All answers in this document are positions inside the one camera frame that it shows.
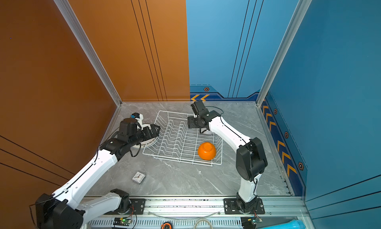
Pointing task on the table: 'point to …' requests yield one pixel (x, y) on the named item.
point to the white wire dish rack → (172, 140)
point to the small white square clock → (139, 177)
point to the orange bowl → (207, 151)
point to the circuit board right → (248, 222)
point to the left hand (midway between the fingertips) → (155, 128)
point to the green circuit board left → (119, 221)
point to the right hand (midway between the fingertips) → (191, 122)
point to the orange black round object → (162, 226)
